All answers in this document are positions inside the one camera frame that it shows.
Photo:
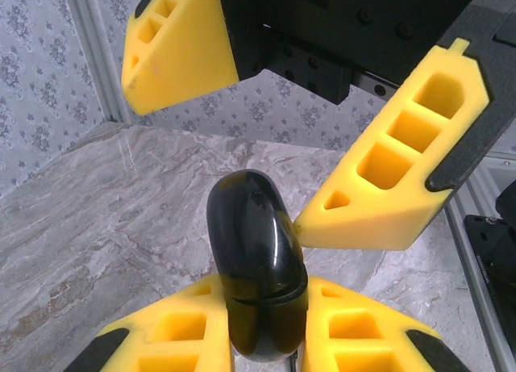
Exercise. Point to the aluminium frame post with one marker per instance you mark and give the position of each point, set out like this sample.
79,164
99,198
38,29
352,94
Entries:
100,53

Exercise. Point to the purple cup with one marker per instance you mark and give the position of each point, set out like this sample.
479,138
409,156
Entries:
258,267

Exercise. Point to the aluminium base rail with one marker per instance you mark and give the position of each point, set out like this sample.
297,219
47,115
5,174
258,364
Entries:
481,327

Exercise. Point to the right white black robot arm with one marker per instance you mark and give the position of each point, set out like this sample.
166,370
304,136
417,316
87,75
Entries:
508,204

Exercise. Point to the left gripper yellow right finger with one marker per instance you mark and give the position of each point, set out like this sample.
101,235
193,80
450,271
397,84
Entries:
363,339

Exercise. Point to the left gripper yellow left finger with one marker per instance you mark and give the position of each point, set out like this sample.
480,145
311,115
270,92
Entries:
161,339

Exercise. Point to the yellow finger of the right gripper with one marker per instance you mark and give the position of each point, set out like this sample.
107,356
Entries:
363,214
189,53

